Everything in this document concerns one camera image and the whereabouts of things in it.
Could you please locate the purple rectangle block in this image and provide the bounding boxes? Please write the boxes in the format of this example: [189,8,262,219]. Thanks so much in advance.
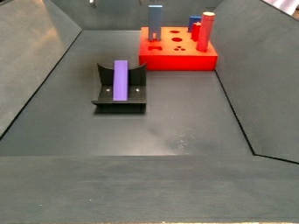
[114,60,129,101]

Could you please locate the black fixture stand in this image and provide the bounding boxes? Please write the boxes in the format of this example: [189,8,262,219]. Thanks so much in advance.
[92,64,146,106]

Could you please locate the red peg board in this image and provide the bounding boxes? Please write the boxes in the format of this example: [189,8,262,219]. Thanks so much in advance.
[139,27,218,71]

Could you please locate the red star peg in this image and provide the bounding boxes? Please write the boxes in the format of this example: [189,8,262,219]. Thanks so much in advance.
[191,22,202,41]

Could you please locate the dark blue short peg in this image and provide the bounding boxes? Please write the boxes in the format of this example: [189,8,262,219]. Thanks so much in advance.
[189,16,202,32]

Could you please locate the grey-blue arch block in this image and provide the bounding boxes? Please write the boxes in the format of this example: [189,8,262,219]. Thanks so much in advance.
[149,5,163,41]

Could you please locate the red hexagonal tall peg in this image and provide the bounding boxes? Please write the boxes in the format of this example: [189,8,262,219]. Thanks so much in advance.
[197,11,215,52]

